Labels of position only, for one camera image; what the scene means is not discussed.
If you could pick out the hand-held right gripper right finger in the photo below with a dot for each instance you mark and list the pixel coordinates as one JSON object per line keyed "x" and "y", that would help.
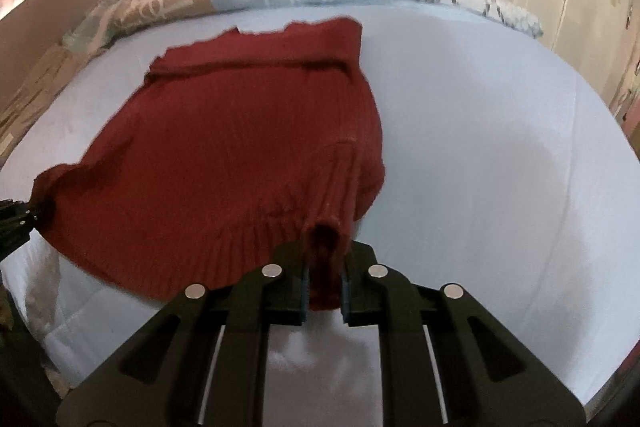
{"x": 346, "y": 302}

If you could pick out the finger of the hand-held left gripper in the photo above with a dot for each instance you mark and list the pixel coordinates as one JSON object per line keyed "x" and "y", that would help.
{"x": 15, "y": 222}

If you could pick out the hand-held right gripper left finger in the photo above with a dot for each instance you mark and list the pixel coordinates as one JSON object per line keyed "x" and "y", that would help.
{"x": 303, "y": 302}

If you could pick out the red knitted sweater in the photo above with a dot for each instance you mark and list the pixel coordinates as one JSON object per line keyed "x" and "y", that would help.
{"x": 225, "y": 132}

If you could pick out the plaid pillow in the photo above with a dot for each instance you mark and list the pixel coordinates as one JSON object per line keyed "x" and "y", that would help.
{"x": 95, "y": 29}

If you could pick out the tan garment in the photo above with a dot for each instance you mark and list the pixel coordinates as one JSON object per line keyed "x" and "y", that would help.
{"x": 35, "y": 97}

